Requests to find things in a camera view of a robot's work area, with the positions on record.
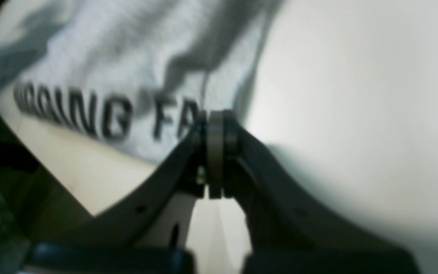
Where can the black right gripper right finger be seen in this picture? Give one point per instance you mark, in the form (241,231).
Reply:
(290,231)

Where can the grey t-shirt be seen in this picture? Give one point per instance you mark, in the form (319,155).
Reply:
(134,74)

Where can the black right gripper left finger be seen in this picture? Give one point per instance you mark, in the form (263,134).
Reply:
(146,231)

